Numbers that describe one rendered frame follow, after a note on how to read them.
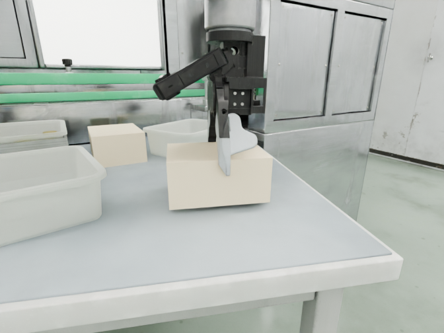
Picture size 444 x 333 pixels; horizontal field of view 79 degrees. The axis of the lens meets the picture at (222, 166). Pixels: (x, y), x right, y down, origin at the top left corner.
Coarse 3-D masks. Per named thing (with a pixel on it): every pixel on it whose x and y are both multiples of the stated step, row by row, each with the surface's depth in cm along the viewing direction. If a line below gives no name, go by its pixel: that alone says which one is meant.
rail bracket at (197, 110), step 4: (204, 80) 90; (204, 100) 92; (192, 104) 99; (196, 104) 97; (200, 104) 96; (204, 104) 93; (192, 108) 100; (196, 108) 97; (200, 108) 94; (204, 108) 92; (192, 112) 101; (196, 112) 102; (200, 112) 102; (192, 116) 101; (196, 116) 102; (200, 116) 103
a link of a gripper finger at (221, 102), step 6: (216, 90) 39; (222, 90) 38; (216, 96) 39; (222, 96) 38; (216, 102) 39; (222, 102) 38; (228, 102) 38; (216, 108) 39; (222, 108) 38; (222, 114) 37; (222, 120) 38; (228, 120) 38; (222, 126) 38; (228, 126) 38; (222, 132) 38; (228, 132) 38
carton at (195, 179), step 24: (168, 144) 49; (192, 144) 49; (216, 144) 49; (168, 168) 39; (192, 168) 39; (216, 168) 40; (240, 168) 41; (264, 168) 41; (168, 192) 40; (192, 192) 41; (216, 192) 41; (240, 192) 42; (264, 192) 43
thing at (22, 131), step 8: (40, 120) 73; (48, 120) 74; (56, 120) 74; (0, 128) 68; (8, 128) 69; (16, 128) 70; (24, 128) 71; (32, 128) 72; (40, 128) 73; (48, 128) 74; (56, 128) 74; (64, 128) 62; (0, 136) 69; (8, 136) 53; (16, 136) 54; (24, 136) 54; (32, 136) 55; (40, 136) 56; (48, 136) 56; (56, 136) 57
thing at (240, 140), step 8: (216, 120) 40; (232, 120) 40; (216, 128) 40; (232, 128) 40; (240, 128) 40; (232, 136) 39; (240, 136) 39; (248, 136) 40; (224, 144) 38; (232, 144) 39; (240, 144) 39; (248, 144) 39; (256, 144) 40; (224, 152) 38; (232, 152) 39; (224, 160) 38; (224, 168) 39
